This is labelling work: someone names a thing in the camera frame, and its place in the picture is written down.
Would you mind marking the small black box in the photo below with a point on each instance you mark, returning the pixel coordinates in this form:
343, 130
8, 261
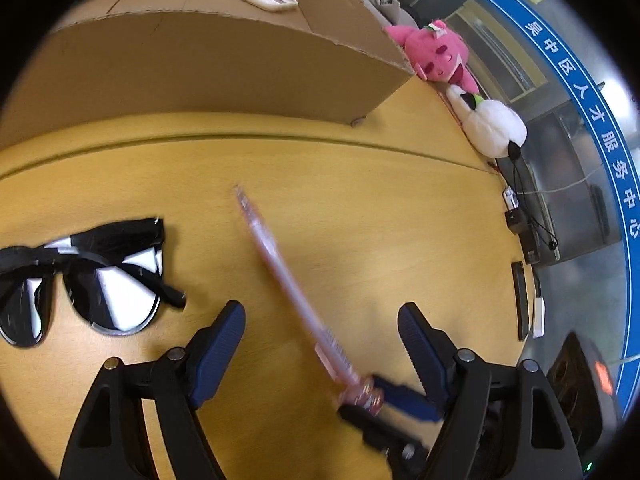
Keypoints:
515, 220
530, 247

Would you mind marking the white plush toy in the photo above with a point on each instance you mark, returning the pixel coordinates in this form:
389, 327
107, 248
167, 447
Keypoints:
495, 125

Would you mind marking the pink pen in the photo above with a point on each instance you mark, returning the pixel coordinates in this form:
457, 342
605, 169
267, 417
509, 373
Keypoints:
285, 270

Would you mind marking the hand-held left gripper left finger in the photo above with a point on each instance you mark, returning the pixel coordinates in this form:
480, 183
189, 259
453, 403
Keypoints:
220, 355

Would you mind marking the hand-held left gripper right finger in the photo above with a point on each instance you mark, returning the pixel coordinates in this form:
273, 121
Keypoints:
425, 355

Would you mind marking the black sunglasses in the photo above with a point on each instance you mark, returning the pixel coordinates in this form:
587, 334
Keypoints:
115, 235

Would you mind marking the black phone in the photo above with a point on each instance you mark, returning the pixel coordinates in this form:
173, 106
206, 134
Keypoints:
520, 300

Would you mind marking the glass partition with blue band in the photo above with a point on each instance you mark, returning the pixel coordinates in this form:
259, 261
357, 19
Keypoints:
575, 85

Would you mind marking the cardboard box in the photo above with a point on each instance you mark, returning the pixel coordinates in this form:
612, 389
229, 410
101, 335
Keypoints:
200, 70

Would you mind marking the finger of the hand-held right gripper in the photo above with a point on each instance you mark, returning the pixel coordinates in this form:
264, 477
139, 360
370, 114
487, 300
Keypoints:
405, 400
385, 435

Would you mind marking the pink plush toy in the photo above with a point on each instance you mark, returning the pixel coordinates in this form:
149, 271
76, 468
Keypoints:
440, 55

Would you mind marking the white flat card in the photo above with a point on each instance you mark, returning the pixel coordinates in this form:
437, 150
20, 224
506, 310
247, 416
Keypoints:
539, 317

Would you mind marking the small white usb device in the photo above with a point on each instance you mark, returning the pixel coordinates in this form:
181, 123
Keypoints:
510, 197

